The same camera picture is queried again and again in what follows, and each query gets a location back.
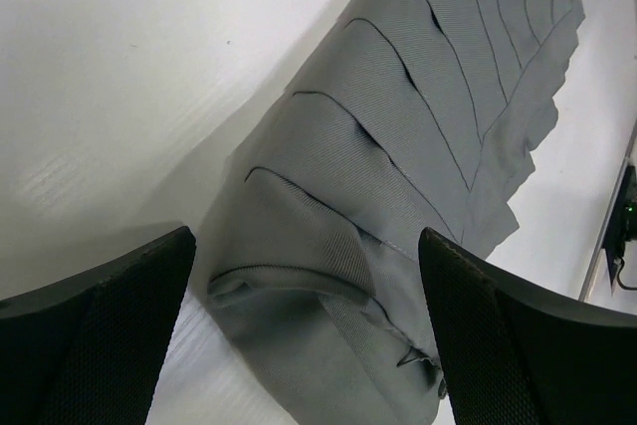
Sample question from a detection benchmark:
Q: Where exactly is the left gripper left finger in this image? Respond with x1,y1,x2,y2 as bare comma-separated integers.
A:
1,226,195,424

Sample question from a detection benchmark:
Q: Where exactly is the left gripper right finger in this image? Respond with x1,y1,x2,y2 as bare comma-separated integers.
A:
419,228,636,424

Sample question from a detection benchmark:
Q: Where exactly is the grey pleated skirt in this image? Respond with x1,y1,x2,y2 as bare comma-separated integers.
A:
208,0,584,424

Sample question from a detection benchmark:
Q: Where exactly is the aluminium table edge rail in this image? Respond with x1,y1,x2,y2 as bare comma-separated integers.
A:
577,124,636,303

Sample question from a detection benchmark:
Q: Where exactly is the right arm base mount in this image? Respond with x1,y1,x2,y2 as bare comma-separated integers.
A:
602,164,636,292

